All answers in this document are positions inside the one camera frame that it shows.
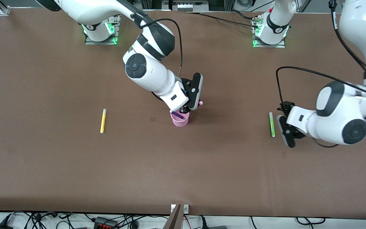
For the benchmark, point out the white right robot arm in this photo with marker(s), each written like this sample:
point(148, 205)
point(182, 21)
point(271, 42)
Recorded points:
point(148, 73)

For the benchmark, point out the purple pen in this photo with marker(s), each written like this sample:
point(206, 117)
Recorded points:
point(178, 114)

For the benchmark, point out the pink pen holder cup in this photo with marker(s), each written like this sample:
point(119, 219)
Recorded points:
point(179, 122)

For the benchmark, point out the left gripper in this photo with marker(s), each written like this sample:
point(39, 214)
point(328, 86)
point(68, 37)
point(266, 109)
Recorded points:
point(286, 107)

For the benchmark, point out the grey electrical box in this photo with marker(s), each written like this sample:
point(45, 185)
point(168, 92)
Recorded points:
point(184, 5)

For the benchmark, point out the black power strip red switches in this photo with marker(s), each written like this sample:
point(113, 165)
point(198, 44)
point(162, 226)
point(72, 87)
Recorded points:
point(105, 223)

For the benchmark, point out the yellow pen with white cap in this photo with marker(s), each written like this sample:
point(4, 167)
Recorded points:
point(103, 122)

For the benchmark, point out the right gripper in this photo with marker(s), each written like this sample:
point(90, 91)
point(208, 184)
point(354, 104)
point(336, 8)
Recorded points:
point(184, 110)

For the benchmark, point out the green pen with white cap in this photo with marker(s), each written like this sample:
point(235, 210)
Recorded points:
point(272, 125)

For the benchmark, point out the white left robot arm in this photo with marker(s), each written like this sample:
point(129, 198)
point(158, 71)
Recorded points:
point(345, 121)

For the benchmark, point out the grey stand post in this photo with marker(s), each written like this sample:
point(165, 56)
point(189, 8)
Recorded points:
point(174, 221)

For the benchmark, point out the pink pen with white cap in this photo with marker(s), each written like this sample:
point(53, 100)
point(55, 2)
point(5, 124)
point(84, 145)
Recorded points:
point(200, 102)

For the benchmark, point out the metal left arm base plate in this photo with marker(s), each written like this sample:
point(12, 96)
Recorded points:
point(270, 45)

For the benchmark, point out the aluminium frame profile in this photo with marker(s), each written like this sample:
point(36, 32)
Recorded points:
point(2, 7)

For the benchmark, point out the small white bracket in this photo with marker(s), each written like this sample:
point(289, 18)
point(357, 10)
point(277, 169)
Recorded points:
point(172, 208)
point(186, 208)

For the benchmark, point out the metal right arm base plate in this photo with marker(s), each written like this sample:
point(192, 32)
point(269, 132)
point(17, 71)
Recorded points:
point(100, 42)

